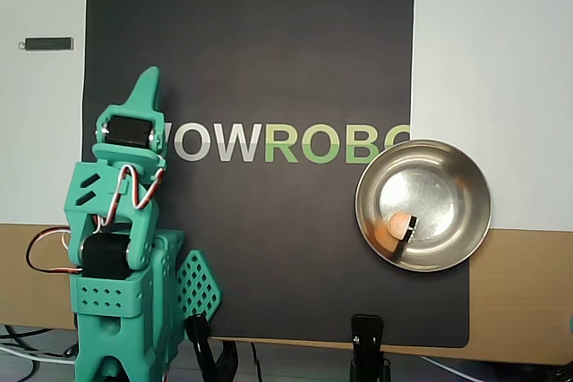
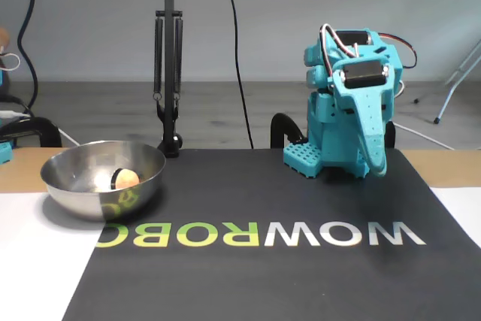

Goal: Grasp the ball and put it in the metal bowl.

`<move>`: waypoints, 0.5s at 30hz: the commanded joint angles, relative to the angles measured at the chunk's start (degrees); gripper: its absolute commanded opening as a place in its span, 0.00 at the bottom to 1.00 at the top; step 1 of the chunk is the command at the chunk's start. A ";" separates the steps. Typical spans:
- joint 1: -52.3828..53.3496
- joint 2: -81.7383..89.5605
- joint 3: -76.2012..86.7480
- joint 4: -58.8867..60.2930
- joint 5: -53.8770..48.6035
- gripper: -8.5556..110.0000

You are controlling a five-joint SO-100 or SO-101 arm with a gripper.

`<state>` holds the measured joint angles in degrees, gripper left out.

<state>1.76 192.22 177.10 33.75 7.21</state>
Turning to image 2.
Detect teal gripper with servo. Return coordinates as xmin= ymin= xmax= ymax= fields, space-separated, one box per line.
xmin=331 ymin=57 xmax=396 ymax=177

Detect black robot base clamp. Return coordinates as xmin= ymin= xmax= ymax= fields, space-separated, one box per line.
xmin=271 ymin=112 xmax=396 ymax=149

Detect metal bowl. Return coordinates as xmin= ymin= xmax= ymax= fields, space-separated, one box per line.
xmin=40 ymin=140 xmax=167 ymax=223

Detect white metal rack legs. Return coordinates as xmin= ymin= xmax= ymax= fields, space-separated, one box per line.
xmin=413 ymin=38 xmax=481 ymax=125

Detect white paper sheet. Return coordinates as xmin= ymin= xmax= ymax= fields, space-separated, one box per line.
xmin=428 ymin=185 xmax=481 ymax=251
xmin=0 ymin=191 xmax=110 ymax=321

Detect black WOWROBO mat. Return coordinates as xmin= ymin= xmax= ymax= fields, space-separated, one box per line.
xmin=62 ymin=147 xmax=481 ymax=321

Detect black clamp at centre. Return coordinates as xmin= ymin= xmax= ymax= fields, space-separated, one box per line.
xmin=153 ymin=0 xmax=185 ymax=159

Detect long white cable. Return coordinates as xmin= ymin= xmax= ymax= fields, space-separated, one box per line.
xmin=394 ymin=122 xmax=456 ymax=151

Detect red white black servo wire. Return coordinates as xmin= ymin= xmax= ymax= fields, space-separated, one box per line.
xmin=377 ymin=32 xmax=418 ymax=71
xmin=319 ymin=24 xmax=360 ymax=74

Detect thin black hanging cable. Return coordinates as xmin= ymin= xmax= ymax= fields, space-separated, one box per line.
xmin=223 ymin=0 xmax=255 ymax=149

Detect dark blue hanging cable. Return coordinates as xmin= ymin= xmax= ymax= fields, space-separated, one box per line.
xmin=17 ymin=0 xmax=41 ymax=117

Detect white cable with connector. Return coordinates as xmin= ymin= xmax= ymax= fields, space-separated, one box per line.
xmin=0 ymin=109 xmax=81 ymax=147

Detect white cable loop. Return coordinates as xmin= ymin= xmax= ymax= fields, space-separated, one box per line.
xmin=0 ymin=53 xmax=22 ymax=72

